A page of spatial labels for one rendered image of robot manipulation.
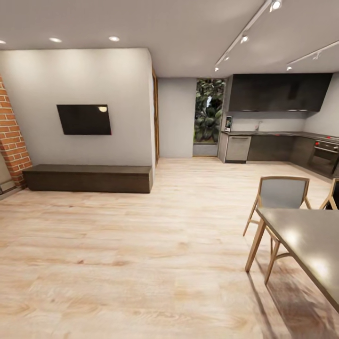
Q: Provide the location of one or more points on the breakfast table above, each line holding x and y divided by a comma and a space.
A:
311, 236

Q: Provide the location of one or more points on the dishwasher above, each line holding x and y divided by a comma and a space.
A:
237, 148

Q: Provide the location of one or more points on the wall mounted tv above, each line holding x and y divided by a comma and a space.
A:
85, 119

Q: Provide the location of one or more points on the fixed window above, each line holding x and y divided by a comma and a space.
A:
210, 96

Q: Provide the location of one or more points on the poster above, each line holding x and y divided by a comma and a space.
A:
228, 123

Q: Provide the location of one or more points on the oven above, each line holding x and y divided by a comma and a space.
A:
324, 155

